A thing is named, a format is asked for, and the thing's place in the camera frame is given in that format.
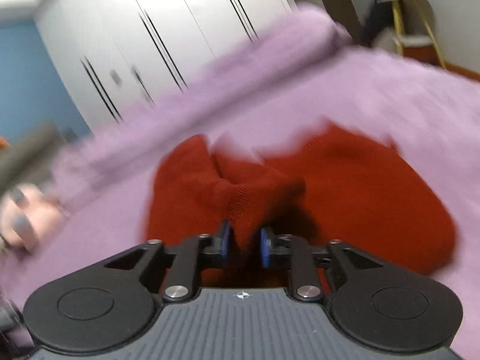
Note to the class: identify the dark cloth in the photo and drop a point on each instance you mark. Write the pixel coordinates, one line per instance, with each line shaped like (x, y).
(375, 22)

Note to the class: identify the brown round stool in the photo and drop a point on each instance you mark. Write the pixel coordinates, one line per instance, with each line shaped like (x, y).
(420, 51)

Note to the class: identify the purple duvet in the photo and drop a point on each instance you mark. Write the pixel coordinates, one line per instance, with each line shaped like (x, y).
(262, 63)

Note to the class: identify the pink plush toy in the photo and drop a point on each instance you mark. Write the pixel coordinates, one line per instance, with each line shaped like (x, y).
(37, 217)

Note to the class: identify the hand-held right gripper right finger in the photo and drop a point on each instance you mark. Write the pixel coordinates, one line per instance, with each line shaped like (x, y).
(265, 248)

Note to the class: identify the red knit cardigan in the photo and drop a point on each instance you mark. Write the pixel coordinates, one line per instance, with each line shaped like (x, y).
(356, 195)

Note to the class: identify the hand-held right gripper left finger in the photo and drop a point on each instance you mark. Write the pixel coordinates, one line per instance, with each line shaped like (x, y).
(226, 237)

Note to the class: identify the white wardrobe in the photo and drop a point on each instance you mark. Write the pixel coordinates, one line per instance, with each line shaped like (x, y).
(150, 0)

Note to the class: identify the grey padded headboard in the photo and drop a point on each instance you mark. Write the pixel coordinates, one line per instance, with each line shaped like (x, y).
(22, 157)

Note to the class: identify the orange plush toy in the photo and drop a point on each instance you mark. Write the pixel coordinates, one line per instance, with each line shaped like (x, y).
(2, 144)

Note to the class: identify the purple fleece blanket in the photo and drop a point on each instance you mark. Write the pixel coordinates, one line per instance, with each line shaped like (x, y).
(412, 101)

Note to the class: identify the side table with yellow legs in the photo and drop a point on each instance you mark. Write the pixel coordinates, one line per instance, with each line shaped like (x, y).
(431, 33)

